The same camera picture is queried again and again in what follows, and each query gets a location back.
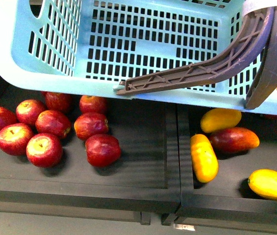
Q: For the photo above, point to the light blue plastic basket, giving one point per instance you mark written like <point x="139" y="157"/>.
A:
<point x="213" y="53"/>

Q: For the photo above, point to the yellow mango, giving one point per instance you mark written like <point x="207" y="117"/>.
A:
<point x="219" y="119"/>
<point x="263" y="182"/>
<point x="204" y="160"/>

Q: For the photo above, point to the yellow mango back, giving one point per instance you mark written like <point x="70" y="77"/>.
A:
<point x="219" y="119"/>

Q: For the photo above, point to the yellow mango upright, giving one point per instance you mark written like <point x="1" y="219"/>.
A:
<point x="204" y="160"/>

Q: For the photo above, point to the red orange mango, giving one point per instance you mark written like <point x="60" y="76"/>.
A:
<point x="234" y="140"/>

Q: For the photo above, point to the red apple front right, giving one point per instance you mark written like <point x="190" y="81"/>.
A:
<point x="102" y="150"/>

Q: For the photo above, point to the red apple middle right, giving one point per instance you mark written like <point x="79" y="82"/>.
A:
<point x="89" y="124"/>

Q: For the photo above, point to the red apple back right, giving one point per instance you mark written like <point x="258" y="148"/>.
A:
<point x="93" y="104"/>

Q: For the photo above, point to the black tray left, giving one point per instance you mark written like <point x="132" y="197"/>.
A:
<point x="145" y="178"/>

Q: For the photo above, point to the black tray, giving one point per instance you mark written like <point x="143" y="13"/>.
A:
<point x="145" y="178"/>
<point x="227" y="201"/>

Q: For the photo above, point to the red apple centre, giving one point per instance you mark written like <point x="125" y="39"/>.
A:
<point x="53" y="122"/>

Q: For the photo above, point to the red apple front middle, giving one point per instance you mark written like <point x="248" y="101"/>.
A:
<point x="44" y="150"/>

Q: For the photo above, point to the red apple upper left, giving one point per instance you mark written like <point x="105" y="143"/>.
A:
<point x="28" y="111"/>

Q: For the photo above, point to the black tray right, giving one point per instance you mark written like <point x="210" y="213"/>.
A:
<point x="227" y="201"/>

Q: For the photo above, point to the red apple front left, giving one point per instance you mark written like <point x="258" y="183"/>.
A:
<point x="14" y="139"/>

